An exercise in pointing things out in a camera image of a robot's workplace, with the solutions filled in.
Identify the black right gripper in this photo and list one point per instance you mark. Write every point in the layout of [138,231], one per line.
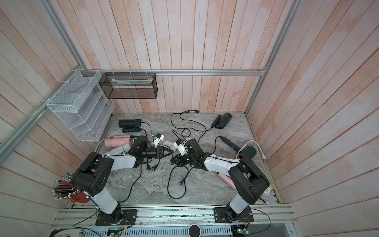
[180,160]

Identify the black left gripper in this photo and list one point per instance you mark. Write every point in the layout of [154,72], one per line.
[160,151]

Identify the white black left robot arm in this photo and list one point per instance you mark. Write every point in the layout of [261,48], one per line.
[92,175]

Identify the pink hair dryer under arm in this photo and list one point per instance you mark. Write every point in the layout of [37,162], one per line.
[227,180]

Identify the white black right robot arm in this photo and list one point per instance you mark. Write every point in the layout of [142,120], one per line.
[248,180]

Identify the white square power strip left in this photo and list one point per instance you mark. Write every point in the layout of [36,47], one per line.
[171,145]

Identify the white hair dryer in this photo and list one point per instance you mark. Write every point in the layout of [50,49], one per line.
[119,151]

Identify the dark green folded hair dryer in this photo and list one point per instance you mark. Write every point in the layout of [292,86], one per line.
[129,125]

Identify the pink folded hair dryer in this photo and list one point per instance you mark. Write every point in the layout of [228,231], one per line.
[117,141]

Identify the dark green dryer far right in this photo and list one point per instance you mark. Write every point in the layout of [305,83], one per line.
[221,121]

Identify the dark green unfolded hair dryer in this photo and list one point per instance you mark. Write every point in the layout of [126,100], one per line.
[246,151]

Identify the round black white knob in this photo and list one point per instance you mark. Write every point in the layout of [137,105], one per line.
[194,231]

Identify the red pencil cup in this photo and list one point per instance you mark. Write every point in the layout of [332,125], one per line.
[64,189]

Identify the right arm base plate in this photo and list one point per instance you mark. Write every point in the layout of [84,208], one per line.
[227,215]

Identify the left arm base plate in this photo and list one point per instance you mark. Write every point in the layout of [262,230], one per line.
[118,217]

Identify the black mesh wall basket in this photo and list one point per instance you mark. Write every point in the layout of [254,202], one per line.
[129,85]

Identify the white wire mesh shelf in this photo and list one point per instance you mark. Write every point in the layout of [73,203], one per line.
[82,109]

